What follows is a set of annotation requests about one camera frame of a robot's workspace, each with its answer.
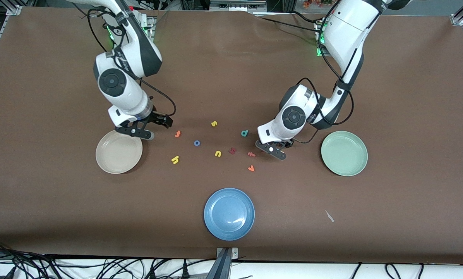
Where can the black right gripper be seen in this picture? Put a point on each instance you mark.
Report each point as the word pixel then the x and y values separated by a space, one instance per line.
pixel 156 117

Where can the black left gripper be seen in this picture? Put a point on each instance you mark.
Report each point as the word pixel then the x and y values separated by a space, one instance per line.
pixel 287 144

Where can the yellow foam letter h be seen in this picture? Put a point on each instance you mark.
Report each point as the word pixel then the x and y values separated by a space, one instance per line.
pixel 174 158

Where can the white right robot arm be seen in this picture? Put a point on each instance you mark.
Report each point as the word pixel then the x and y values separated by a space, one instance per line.
pixel 127 93

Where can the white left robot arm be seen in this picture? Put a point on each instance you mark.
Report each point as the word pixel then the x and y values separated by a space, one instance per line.
pixel 347 27

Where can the green plate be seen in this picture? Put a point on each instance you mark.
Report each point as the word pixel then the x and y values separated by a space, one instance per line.
pixel 344 153

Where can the dark red foam letter r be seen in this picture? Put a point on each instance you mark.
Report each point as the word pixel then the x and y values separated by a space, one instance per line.
pixel 232 150

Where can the beige brown plate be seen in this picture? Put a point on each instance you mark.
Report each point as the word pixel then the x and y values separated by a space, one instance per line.
pixel 119 153

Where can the brown table mat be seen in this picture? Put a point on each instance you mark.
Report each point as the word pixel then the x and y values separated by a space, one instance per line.
pixel 231 77

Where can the white paper scrap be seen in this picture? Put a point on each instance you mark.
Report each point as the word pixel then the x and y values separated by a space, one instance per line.
pixel 329 216

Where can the blue plate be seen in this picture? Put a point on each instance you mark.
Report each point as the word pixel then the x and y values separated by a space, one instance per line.
pixel 229 214

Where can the orange decoration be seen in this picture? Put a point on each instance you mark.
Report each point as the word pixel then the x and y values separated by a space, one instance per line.
pixel 314 3

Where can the black power plug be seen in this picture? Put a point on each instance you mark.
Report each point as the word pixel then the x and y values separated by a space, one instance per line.
pixel 152 273
pixel 185 270

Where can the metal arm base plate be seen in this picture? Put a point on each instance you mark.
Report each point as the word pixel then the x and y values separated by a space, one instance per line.
pixel 151 27
pixel 317 38

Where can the metal camera bracket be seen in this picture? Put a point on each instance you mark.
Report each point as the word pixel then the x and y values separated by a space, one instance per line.
pixel 235 252

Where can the aluminium frame piece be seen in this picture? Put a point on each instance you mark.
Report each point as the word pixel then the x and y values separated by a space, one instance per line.
pixel 237 4

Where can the grey camera pole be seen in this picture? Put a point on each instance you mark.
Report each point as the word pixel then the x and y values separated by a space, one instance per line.
pixel 222 269

